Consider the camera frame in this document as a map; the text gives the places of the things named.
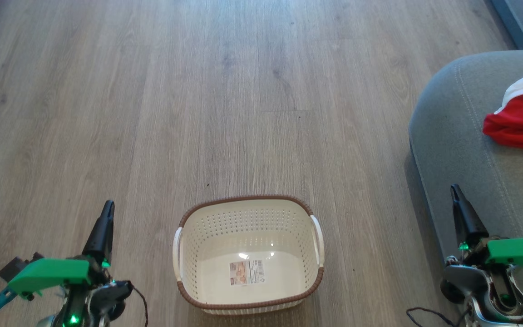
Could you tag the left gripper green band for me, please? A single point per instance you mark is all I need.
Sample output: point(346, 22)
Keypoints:
point(52, 272)

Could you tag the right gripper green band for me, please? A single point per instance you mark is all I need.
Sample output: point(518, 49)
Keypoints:
point(515, 252)

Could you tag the red and white garment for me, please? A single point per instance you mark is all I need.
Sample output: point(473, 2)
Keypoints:
point(520, 122)

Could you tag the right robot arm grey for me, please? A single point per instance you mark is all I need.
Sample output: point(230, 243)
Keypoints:
point(466, 281)

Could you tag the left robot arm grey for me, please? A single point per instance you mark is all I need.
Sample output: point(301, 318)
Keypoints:
point(102, 295)

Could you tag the grey fabric sofa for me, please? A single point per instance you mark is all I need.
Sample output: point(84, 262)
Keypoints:
point(461, 136)

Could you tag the cream laundry basket brown rim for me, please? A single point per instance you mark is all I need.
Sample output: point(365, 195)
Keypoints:
point(207, 236)

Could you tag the paper label sticker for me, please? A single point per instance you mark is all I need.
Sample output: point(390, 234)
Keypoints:
point(247, 272)

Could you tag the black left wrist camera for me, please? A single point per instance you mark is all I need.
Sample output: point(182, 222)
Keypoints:
point(16, 268)

